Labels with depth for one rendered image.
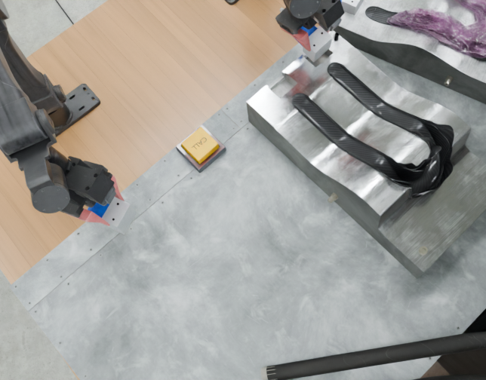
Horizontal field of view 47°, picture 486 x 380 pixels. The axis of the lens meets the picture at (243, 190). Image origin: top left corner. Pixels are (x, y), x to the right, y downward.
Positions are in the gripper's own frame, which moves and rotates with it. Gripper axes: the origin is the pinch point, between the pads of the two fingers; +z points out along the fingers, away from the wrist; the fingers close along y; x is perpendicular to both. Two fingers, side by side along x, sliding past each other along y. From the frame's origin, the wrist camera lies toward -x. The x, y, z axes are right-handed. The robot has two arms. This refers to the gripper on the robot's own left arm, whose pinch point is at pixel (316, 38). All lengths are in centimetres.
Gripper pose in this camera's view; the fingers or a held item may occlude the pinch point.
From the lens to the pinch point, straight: 122.2
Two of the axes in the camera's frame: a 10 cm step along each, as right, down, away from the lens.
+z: 3.9, 4.8, 7.9
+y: 7.3, -6.8, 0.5
